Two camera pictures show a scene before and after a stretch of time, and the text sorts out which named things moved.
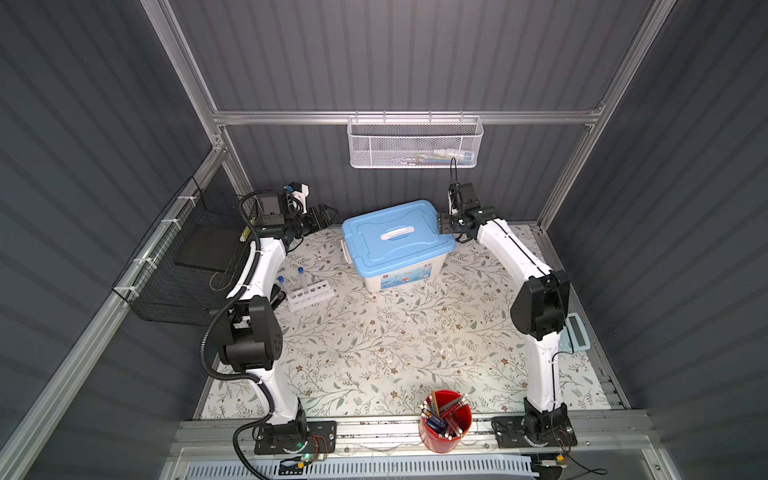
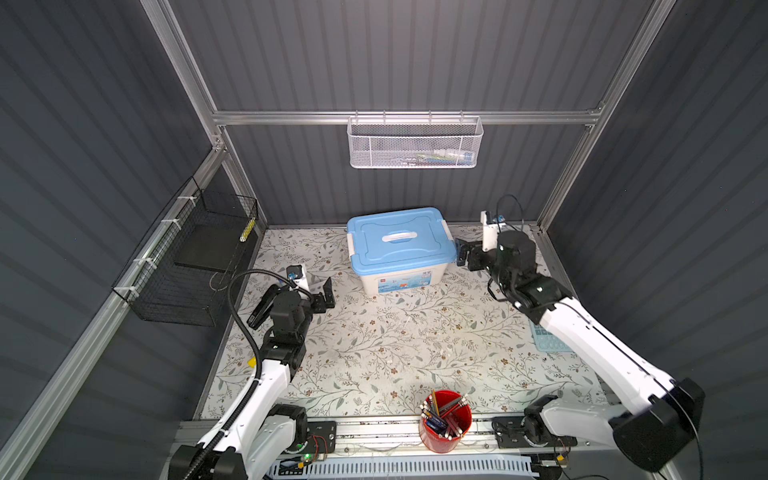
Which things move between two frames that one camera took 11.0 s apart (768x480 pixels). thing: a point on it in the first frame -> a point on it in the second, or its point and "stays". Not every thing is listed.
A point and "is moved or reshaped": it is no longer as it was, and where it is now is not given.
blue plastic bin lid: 390,239 is moved or reshaped
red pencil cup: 446,417 stays
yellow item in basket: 247,230 stays
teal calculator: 574,335 -> 546,341
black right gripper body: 454,220 -> 478,259
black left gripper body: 296,224 -> 313,305
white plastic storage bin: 399,276 is moved or reshaped
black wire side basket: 184,271 stays
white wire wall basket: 414,141 stays
